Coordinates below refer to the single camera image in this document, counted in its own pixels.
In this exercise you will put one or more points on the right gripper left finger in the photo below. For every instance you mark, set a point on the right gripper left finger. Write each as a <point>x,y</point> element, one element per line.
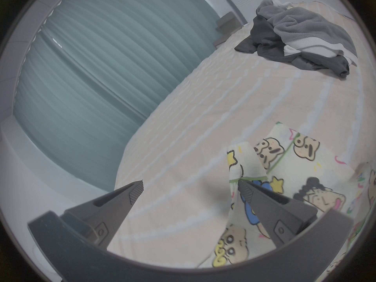
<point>102,216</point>

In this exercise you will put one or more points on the pile of clothes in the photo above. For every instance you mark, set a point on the pile of clothes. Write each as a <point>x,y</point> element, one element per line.
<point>293,40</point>

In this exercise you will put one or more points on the grey bedside table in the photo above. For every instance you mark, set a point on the grey bedside table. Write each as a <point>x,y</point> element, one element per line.
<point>229,28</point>

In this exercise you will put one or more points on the white printed pyjama top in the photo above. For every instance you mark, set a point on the white printed pyjama top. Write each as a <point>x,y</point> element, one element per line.
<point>308,169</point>

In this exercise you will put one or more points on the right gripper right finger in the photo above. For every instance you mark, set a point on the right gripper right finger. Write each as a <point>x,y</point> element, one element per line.
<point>273,213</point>

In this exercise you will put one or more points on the bed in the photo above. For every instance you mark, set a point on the bed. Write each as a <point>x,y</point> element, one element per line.
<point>220,104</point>

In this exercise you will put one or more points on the blue-green curtain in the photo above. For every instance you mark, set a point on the blue-green curtain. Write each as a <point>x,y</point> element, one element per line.
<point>132,25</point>
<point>73,122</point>

